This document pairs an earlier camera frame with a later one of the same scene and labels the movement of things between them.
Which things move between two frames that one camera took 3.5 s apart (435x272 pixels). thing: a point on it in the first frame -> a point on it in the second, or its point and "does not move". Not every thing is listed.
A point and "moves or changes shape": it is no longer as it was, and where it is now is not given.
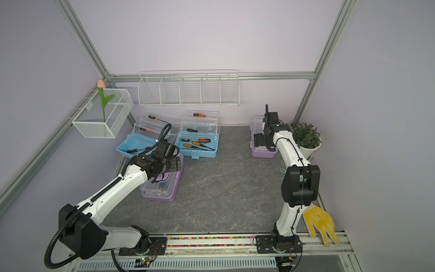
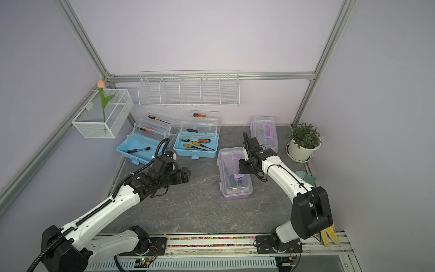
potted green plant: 308,139 does not move
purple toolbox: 165,188 moves or changes shape
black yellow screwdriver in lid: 156,118 does not move
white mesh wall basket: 105,114 does not move
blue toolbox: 147,130 does not move
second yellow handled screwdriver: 199,144 does not move
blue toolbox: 199,135 does not move
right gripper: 259,141 -> 242,168
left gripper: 175,164 -> 186,176
